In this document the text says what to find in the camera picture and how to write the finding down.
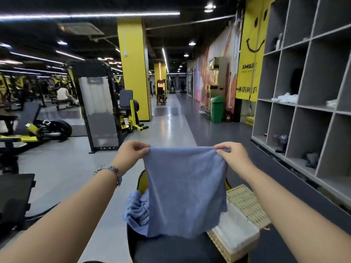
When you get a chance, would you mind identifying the black weight stack machine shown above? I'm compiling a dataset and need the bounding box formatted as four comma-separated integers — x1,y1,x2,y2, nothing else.
71,60,124,154

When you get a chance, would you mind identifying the black padded bench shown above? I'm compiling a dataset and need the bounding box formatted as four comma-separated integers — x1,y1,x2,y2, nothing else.
0,173,36,231

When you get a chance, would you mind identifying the person's right forearm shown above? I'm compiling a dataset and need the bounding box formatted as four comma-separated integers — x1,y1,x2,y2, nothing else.
241,167,351,263

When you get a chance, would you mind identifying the black yellow bench seat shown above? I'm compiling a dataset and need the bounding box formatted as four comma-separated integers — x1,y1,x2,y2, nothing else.
126,170,249,263

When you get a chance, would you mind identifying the grey cubby shelf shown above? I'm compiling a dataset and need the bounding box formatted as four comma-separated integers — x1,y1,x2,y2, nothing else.
251,0,351,209

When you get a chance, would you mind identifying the grey crumpled cloth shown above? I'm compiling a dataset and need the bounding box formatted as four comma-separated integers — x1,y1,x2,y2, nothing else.
301,152,320,169

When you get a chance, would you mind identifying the ceiling air conditioner unit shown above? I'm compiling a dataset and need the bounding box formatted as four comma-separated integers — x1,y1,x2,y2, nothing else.
57,22,105,42

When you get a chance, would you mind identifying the person's left hand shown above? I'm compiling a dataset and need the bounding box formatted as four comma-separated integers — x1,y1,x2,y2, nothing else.
111,140,151,177

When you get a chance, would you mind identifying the woven wicker basket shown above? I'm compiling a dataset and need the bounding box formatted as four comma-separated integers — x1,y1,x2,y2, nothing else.
207,184,272,263

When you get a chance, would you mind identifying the person's left forearm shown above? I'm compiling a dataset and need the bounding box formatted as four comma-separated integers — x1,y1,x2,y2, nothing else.
0,168,122,263

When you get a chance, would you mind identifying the silver wristwatch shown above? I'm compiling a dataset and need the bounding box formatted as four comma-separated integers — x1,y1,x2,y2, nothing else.
94,164,123,190

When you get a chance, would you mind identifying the large yellow pillar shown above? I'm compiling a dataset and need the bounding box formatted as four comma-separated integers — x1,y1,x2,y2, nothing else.
116,18,153,121

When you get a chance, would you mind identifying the yellow smiley banner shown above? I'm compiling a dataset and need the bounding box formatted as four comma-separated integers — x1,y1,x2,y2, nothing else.
235,0,275,102

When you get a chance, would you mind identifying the long ceiling light strip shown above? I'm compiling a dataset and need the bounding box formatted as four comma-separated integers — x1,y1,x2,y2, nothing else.
0,12,181,21

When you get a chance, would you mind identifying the yellow plate loaded machine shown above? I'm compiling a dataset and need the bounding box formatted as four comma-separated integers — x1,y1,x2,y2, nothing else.
0,101,73,147

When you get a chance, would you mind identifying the green trash bin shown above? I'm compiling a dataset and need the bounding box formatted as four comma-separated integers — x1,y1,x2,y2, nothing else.
210,95,226,124

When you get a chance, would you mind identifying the crumpled blue towel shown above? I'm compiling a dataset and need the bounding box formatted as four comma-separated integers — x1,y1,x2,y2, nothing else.
122,189,150,237

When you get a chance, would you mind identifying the person's right hand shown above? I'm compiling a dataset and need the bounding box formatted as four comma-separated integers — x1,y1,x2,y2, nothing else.
213,142,257,182

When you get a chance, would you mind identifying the blue towel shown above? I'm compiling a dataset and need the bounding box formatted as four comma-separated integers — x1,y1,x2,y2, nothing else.
122,189,150,237
143,146,230,239

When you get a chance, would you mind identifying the dark bottle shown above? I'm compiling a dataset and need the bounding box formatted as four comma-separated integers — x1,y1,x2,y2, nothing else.
275,134,289,154

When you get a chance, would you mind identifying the small yellow pillar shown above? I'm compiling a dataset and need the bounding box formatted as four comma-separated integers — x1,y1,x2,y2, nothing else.
154,63,167,94

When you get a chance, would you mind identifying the white folded towel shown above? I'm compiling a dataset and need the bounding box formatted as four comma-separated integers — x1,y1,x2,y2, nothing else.
212,202,261,251

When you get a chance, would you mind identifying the distant yellow gym machine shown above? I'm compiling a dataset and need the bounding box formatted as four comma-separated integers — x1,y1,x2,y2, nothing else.
155,79,167,106

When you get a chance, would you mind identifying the black yellow seated machine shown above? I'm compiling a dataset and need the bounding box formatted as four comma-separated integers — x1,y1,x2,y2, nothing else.
118,89,149,132

